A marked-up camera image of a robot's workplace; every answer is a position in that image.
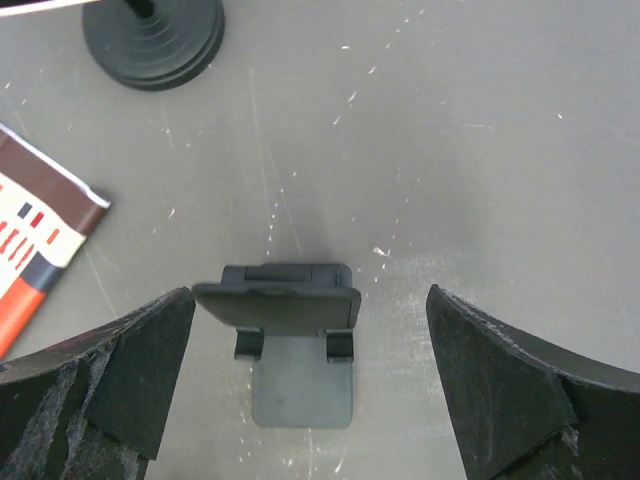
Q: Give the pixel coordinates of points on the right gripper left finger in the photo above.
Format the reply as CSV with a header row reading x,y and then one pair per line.
x,y
95,406

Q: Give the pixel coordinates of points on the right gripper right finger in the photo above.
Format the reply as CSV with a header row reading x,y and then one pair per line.
x,y
524,408

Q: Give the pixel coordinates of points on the black folding phone stand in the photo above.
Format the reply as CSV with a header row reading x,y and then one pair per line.
x,y
295,322

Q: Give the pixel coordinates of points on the black round-base phone stand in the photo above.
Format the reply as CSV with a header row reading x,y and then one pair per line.
x,y
153,45

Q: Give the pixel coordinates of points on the pink case smartphone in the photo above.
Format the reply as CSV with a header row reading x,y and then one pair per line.
x,y
20,7

